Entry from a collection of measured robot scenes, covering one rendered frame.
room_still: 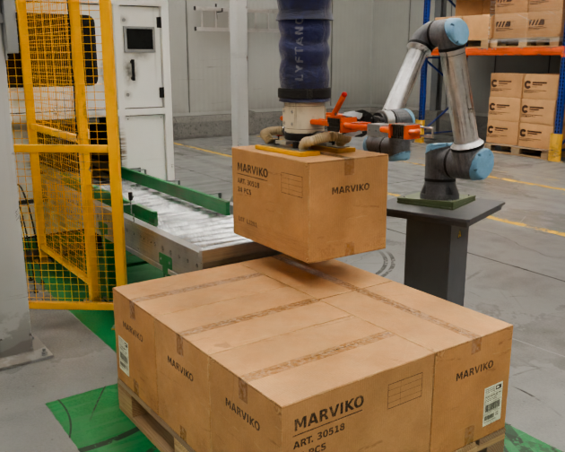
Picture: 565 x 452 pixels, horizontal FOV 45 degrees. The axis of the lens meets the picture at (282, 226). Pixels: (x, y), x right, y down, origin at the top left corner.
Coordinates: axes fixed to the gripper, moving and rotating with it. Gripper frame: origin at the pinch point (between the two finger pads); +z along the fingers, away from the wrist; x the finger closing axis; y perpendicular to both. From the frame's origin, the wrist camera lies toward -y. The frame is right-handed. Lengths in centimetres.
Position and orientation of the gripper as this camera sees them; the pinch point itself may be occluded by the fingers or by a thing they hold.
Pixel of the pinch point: (346, 124)
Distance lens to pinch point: 272.0
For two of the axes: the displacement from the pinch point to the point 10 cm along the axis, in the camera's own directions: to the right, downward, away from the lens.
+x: -0.1, -9.7, -2.5
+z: -8.1, 1.5, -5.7
